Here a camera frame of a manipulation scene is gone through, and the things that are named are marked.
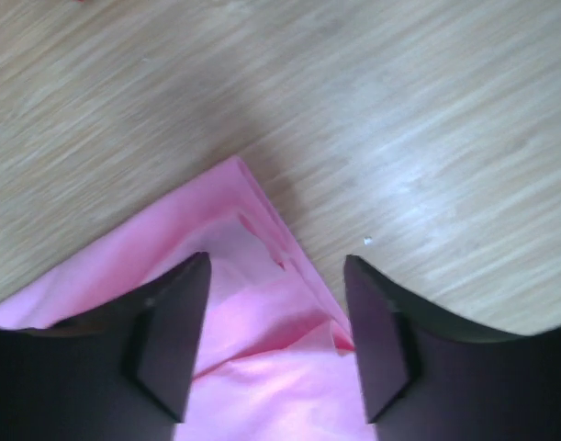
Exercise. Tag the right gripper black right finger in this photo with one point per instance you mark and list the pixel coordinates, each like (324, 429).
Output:
(427, 373)

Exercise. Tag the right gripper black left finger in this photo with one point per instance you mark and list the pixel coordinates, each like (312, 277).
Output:
(120, 371)

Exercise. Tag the pink t-shirt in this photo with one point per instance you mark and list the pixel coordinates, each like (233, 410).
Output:
(276, 356)

